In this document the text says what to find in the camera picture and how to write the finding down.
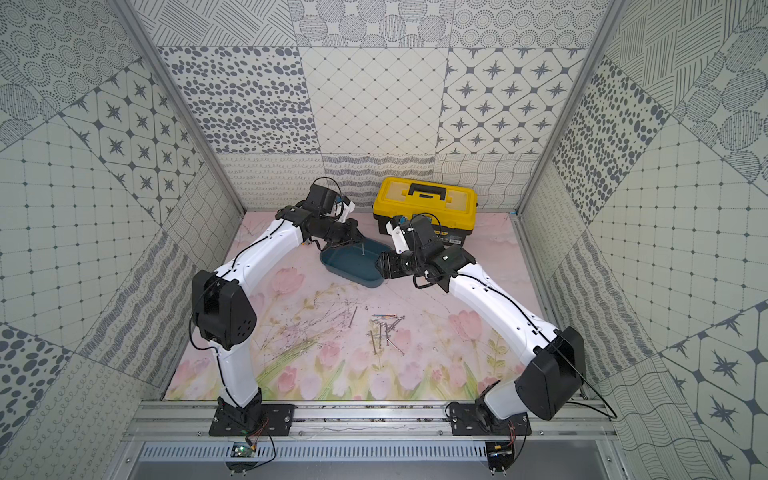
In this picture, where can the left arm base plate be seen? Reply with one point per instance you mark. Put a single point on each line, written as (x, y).
(269, 419)

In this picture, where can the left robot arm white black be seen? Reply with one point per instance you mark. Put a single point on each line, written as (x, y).
(221, 309)

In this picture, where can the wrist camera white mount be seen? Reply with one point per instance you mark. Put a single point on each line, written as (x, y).
(343, 206)
(394, 229)

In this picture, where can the aluminium mounting rail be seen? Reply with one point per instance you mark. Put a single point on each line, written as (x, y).
(357, 421)

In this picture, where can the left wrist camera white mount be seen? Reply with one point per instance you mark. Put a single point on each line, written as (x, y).
(343, 206)

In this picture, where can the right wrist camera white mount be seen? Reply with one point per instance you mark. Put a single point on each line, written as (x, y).
(394, 229)

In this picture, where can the single steel nail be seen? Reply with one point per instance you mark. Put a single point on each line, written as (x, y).
(350, 324)

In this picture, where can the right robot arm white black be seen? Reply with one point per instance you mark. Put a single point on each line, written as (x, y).
(554, 360)

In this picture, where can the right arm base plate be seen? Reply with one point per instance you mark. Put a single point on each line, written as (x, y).
(470, 419)

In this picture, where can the yellow black toolbox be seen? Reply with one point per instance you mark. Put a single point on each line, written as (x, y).
(452, 209)

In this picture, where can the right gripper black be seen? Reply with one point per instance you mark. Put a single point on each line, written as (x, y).
(389, 265)

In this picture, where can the teal plastic storage box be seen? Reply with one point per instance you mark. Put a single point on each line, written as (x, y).
(347, 262)

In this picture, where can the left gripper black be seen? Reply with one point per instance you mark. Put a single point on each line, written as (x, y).
(347, 231)

